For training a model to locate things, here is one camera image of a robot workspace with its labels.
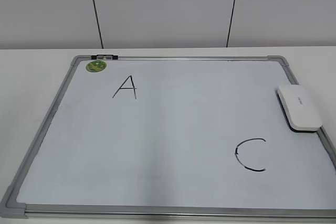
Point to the white whiteboard eraser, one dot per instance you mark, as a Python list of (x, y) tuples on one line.
[(299, 108)]

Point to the round green magnet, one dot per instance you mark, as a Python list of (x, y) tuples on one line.
[(96, 66)]

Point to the black silver hanging clip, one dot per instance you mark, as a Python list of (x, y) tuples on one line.
[(106, 57)]

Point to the white magnetic whiteboard grey frame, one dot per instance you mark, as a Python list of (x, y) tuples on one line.
[(170, 137)]

